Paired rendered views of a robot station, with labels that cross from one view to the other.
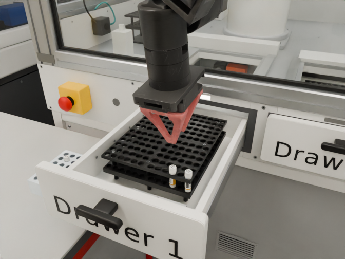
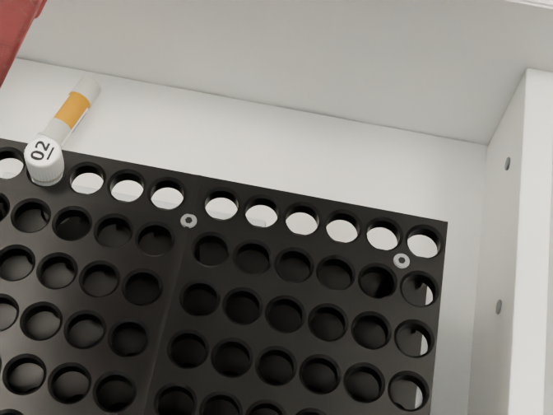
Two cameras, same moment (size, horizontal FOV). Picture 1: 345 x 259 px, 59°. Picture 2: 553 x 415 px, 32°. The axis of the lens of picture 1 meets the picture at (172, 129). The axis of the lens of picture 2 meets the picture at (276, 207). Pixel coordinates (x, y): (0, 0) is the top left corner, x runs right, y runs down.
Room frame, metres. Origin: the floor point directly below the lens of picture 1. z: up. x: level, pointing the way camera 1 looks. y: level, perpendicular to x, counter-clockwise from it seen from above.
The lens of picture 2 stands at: (0.59, 0.01, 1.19)
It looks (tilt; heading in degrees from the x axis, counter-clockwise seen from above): 61 degrees down; 158
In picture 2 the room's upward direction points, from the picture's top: 9 degrees clockwise
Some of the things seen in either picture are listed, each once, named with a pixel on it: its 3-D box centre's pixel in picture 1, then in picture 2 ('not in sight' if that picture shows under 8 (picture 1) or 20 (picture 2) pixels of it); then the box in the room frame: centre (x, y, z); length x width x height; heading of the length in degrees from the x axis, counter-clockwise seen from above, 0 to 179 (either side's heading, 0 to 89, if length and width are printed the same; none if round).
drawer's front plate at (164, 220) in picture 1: (116, 214); (243, 30); (0.34, 0.09, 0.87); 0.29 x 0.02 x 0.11; 66
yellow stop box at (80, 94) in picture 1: (74, 98); not in sight; (0.75, 0.26, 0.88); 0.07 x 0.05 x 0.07; 66
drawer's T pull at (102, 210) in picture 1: (103, 210); not in sight; (0.31, 0.10, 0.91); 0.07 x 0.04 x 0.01; 66
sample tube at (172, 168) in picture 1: (172, 177); (51, 185); (0.41, 0.00, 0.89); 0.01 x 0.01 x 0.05
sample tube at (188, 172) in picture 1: (188, 182); not in sight; (0.40, -0.03, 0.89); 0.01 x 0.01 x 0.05
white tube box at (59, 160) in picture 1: (63, 174); not in sight; (0.55, 0.25, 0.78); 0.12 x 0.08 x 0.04; 157
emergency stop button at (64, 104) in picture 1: (66, 103); not in sight; (0.72, 0.28, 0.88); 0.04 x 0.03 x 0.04; 66
